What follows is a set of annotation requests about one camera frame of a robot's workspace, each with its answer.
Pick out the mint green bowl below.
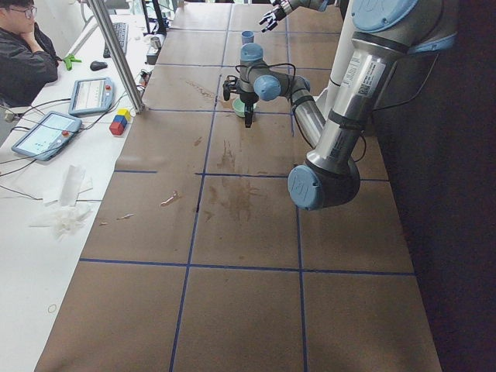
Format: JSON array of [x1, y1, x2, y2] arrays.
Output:
[[232, 98, 257, 118]]

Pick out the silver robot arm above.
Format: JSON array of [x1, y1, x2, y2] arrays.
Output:
[[259, 0, 334, 33], [223, 0, 460, 210]]

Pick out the near teach pendant tablet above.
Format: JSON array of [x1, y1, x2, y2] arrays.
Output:
[[12, 111, 82, 161]]

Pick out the black computer mouse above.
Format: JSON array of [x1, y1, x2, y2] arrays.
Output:
[[90, 60, 108, 71]]

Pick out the red blue yellow blocks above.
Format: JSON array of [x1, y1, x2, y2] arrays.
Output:
[[109, 108, 131, 136]]

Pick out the teach pendant tablet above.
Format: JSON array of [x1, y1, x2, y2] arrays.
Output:
[[68, 77, 114, 117], [12, 111, 82, 161]]

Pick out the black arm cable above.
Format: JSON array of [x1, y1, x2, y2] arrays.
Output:
[[234, 61, 298, 105]]

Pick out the far teach pendant tablet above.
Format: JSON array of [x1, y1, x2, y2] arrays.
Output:
[[68, 77, 114, 117]]

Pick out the small metal cup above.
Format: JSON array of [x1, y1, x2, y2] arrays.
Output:
[[150, 36, 162, 50]]

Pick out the aluminium frame post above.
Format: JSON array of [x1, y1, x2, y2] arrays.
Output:
[[88, 0, 144, 114]]

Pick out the black keyboard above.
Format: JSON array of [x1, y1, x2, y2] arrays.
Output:
[[102, 22, 129, 58]]

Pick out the green clamp tool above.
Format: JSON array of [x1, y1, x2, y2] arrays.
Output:
[[62, 53, 82, 71]]

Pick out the person in black jacket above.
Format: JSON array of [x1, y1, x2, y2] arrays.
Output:
[[1, 1, 60, 107]]

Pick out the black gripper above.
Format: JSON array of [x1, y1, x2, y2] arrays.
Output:
[[222, 75, 257, 128], [259, 0, 291, 33]]

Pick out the far orange black connector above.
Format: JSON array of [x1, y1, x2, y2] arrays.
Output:
[[138, 70, 151, 87]]

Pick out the light blue plastic cup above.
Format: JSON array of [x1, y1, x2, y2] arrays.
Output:
[[241, 30, 254, 45]]

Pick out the white folded paper towel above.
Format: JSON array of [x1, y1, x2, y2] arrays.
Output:
[[42, 165, 93, 207]]

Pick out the crumpled white tissue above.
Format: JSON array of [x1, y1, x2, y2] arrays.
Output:
[[28, 204, 92, 239]]

